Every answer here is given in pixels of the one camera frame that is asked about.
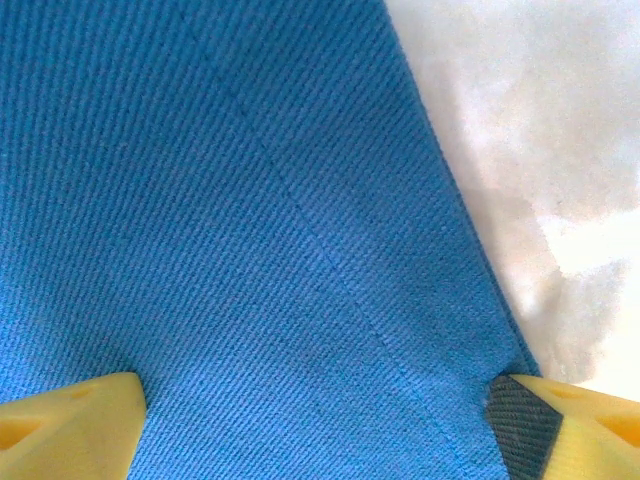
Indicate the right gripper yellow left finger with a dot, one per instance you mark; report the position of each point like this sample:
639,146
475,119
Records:
65,430

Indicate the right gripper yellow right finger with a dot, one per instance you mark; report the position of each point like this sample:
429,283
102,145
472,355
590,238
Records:
575,435

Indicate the blue long pants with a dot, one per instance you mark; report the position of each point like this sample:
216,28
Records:
250,200

